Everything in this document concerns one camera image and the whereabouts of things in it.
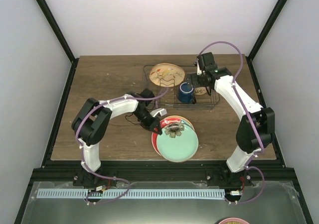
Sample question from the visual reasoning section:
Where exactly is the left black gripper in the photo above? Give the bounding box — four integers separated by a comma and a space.
133, 109, 161, 135

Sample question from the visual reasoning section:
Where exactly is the cream ceramic bowl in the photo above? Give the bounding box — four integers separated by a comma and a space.
194, 87, 207, 96

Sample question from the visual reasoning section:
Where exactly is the dark blue ceramic mug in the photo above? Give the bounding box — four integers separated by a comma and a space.
178, 82, 197, 104

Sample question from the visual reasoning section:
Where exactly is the green-rimmed plate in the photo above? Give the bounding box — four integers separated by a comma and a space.
156, 123, 199, 163

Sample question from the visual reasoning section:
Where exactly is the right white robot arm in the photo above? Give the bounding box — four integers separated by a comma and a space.
186, 52, 275, 186

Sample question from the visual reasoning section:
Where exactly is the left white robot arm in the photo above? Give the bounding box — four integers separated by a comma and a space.
71, 89, 167, 186

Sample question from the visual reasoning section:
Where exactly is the red-rimmed white plate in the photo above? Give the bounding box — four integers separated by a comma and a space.
151, 115, 195, 157

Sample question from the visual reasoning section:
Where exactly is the pink plate at bottom edge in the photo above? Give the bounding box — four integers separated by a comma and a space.
218, 218, 249, 224

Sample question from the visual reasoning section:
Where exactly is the grey wire dish rack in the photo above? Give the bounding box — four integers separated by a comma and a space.
142, 63, 220, 110

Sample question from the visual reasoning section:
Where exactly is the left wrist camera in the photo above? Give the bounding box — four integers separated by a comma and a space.
150, 108, 167, 117

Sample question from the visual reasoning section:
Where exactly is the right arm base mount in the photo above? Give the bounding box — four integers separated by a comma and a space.
205, 167, 250, 188

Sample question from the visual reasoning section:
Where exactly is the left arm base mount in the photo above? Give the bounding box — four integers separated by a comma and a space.
73, 170, 117, 188

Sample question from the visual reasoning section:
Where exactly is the black aluminium frame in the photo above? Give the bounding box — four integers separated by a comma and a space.
15, 0, 313, 224

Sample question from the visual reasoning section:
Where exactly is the light blue slotted cable duct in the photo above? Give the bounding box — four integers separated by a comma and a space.
36, 189, 225, 200

